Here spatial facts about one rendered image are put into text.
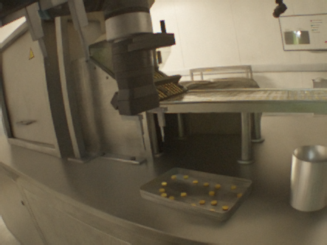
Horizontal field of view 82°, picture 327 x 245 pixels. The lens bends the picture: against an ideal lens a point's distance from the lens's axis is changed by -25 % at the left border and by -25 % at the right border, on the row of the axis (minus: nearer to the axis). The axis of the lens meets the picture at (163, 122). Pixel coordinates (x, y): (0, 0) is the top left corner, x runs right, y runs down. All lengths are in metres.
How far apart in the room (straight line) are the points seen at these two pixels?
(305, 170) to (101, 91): 0.59
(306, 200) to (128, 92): 0.36
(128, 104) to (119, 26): 0.14
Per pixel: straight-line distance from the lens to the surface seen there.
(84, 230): 0.61
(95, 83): 0.74
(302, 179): 0.39
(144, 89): 0.44
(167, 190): 0.50
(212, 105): 0.55
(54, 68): 0.84
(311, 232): 0.38
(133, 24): 0.42
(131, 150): 0.70
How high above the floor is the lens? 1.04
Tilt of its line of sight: 13 degrees down
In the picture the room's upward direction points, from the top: 8 degrees counter-clockwise
